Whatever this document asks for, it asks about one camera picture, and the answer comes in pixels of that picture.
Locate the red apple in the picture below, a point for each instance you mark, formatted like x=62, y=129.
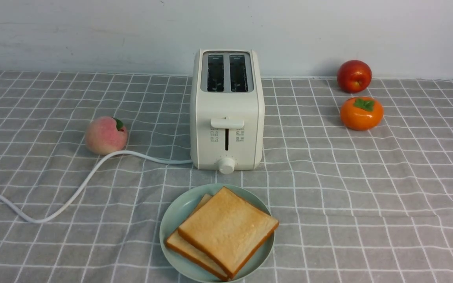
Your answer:
x=354, y=76

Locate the white two-slot toaster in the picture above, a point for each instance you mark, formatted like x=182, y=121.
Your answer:
x=227, y=111

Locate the light green round plate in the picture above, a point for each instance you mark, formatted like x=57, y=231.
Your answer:
x=259, y=257

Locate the toast slice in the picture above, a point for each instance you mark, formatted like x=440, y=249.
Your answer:
x=193, y=229
x=228, y=230

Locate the grey checked tablecloth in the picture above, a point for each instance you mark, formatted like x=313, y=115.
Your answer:
x=354, y=207

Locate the pink peach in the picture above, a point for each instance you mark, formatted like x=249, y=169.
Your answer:
x=106, y=135

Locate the orange persimmon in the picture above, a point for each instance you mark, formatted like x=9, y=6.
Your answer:
x=361, y=113

